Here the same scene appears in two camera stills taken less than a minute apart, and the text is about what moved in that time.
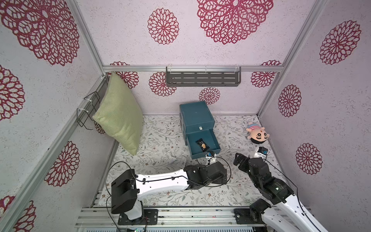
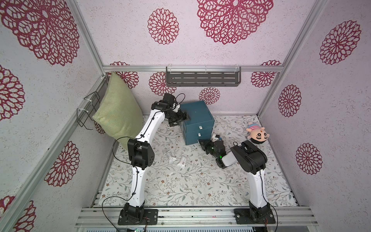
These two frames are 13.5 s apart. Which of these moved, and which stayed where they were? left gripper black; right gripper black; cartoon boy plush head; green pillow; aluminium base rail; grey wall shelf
Moved: right gripper black; left gripper black
Stayed: aluminium base rail; grey wall shelf; green pillow; cartoon boy plush head
